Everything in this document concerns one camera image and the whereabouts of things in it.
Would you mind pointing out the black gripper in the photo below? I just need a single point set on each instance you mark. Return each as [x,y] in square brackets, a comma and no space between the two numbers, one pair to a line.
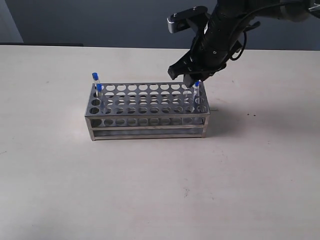
[214,45]

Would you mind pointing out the blue-capped tube edge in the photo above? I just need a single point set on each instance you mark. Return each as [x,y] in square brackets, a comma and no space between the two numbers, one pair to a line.
[196,93]

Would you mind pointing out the blue-capped tube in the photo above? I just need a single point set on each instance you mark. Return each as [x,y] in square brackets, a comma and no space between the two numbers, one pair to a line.
[100,96]
[95,82]
[188,96]

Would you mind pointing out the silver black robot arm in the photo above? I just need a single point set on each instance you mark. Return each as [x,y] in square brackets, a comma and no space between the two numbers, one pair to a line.
[289,10]

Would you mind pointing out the stainless steel test tube rack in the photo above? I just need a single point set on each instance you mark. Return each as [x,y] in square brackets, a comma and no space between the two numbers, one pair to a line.
[148,110]

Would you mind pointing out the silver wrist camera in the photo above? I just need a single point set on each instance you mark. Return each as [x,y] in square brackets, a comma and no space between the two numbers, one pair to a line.
[195,18]

